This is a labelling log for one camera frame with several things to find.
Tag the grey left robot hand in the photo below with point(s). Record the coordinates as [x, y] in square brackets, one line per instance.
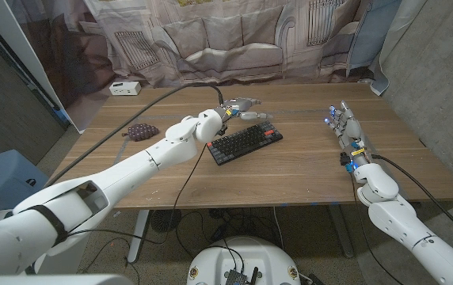
[242, 105]

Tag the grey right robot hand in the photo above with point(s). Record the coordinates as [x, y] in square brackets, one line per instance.
[349, 128]

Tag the black keyboard with orange keys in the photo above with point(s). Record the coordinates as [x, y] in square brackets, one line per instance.
[244, 142]

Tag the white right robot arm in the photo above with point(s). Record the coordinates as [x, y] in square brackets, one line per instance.
[397, 221]

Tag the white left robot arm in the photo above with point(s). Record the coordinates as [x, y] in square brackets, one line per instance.
[131, 170]

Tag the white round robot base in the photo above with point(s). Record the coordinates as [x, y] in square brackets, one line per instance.
[218, 261]

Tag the purple toy grapes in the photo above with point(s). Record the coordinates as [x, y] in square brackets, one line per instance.
[141, 132]

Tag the printed sofa room backdrop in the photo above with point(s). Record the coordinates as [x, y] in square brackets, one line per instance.
[226, 39]

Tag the white power strip box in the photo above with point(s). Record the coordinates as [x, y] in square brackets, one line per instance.
[125, 88]

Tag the short grey tape strip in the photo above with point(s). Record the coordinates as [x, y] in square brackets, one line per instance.
[121, 149]

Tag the black round floor fan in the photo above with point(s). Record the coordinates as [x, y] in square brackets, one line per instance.
[166, 220]

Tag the black electronics module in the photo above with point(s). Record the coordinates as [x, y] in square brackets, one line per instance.
[236, 278]

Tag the white leaning board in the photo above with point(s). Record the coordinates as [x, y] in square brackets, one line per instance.
[24, 51]

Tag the grey-blue storage bin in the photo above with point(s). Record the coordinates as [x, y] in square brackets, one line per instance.
[1, 174]

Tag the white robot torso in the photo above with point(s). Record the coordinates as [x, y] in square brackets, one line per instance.
[52, 280]

